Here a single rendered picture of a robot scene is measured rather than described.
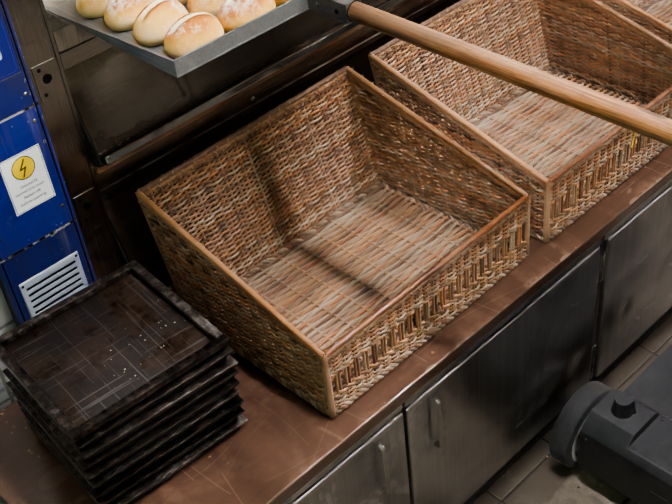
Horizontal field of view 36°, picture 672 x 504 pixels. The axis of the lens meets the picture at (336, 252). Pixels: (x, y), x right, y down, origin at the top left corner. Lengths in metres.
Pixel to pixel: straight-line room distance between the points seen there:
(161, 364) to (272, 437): 0.25
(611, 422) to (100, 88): 1.23
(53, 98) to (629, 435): 1.32
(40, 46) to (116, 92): 0.18
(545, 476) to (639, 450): 0.27
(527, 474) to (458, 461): 0.34
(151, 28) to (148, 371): 0.52
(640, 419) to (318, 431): 0.79
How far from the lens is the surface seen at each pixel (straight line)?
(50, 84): 1.77
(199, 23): 1.56
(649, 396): 2.38
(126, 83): 1.86
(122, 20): 1.67
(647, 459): 2.24
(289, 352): 1.76
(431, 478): 2.07
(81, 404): 1.63
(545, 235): 2.08
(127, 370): 1.66
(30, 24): 1.72
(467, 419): 2.06
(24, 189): 1.77
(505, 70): 1.41
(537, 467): 2.44
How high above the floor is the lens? 1.91
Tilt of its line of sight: 39 degrees down
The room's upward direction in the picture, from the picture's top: 7 degrees counter-clockwise
